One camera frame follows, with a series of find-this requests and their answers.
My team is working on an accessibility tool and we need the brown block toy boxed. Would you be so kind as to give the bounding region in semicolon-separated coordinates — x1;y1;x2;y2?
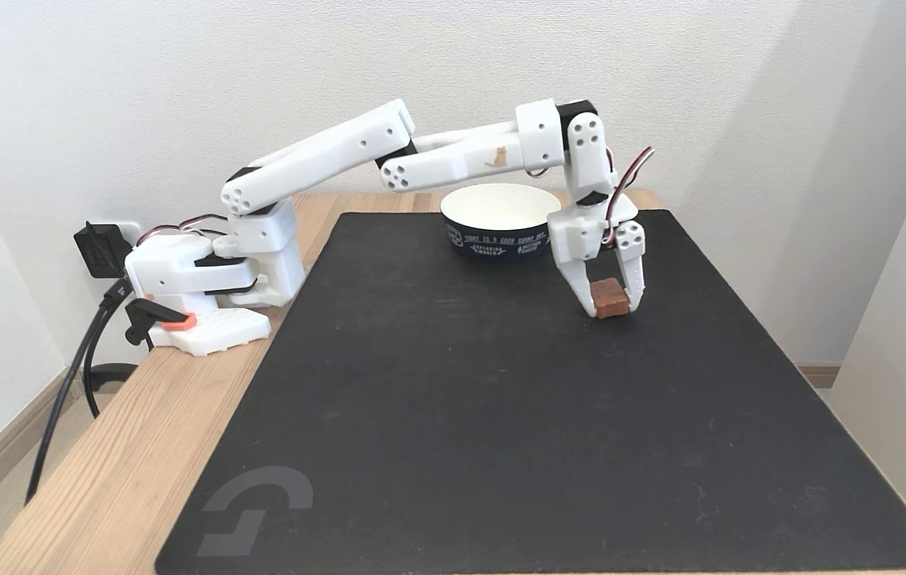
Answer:
590;277;631;319

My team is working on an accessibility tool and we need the navy and white paper bowl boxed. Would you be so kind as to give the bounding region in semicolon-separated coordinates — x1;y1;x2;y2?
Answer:
440;183;563;264

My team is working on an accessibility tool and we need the black desk mat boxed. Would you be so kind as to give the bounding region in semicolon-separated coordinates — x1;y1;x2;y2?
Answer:
155;209;906;574

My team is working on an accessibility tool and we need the black and orange table clamp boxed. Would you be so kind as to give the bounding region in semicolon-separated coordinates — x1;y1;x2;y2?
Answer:
124;295;198;351

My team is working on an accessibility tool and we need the black power adapter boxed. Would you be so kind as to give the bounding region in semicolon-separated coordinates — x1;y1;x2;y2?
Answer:
73;221;134;280

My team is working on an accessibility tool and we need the red white black servo cable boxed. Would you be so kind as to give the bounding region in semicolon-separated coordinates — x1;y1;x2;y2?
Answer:
136;213;229;246
601;146;655;245

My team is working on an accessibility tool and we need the thin black cable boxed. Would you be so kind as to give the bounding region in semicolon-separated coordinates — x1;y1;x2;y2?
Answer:
83;307;139;418

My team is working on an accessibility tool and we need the thick black power cable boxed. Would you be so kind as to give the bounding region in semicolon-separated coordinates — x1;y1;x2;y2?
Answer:
25;280;130;506

